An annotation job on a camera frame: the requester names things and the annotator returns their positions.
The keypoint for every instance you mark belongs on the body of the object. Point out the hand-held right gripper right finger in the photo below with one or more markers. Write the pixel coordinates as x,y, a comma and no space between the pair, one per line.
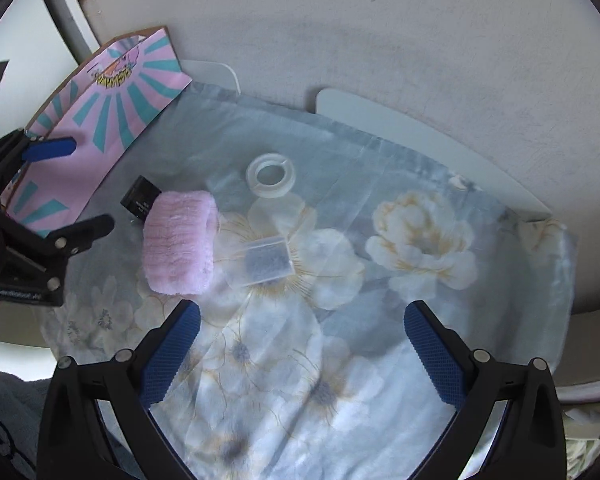
437,355

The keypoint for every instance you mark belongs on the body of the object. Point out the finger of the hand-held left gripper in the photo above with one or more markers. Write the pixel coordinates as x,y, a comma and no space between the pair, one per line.
87,229
50,148

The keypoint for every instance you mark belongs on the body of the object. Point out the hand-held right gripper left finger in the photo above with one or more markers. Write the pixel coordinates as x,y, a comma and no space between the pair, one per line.
172,355

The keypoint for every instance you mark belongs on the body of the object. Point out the cardboard box with pink print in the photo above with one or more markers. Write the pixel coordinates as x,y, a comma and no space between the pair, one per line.
105,100

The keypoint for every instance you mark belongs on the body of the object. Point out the small black box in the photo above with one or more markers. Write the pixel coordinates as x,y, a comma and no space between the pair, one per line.
140,195

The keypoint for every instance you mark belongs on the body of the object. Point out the floral cloth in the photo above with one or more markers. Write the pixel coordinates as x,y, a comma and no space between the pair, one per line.
380,320

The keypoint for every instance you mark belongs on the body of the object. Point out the pink fluffy wristband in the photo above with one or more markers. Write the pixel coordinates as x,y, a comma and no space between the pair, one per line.
180,245

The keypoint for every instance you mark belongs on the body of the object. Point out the person's grey fleece clothing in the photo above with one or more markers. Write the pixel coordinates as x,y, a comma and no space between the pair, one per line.
10,410

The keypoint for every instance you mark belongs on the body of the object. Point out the clear zip bag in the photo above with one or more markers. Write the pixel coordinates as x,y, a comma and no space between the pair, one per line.
265,260

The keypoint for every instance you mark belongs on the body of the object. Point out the white patterned packet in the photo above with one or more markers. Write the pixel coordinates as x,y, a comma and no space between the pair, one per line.
585,430

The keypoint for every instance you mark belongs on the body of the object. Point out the clear tape roll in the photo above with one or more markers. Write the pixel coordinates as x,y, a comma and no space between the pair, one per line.
255,182

